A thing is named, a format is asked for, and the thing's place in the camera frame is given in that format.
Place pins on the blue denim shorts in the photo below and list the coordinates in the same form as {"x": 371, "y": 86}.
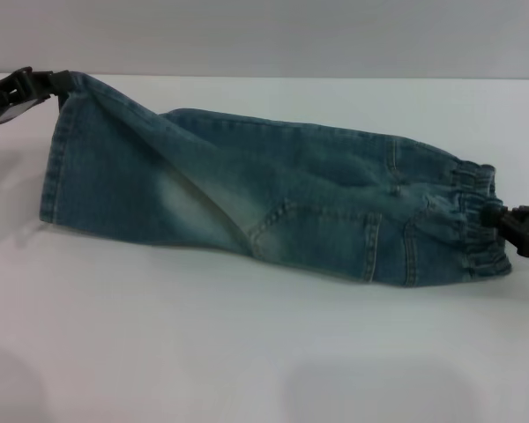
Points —
{"x": 229, "y": 194}

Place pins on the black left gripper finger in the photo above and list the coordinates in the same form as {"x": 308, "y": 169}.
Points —
{"x": 13, "y": 112}
{"x": 48, "y": 81}

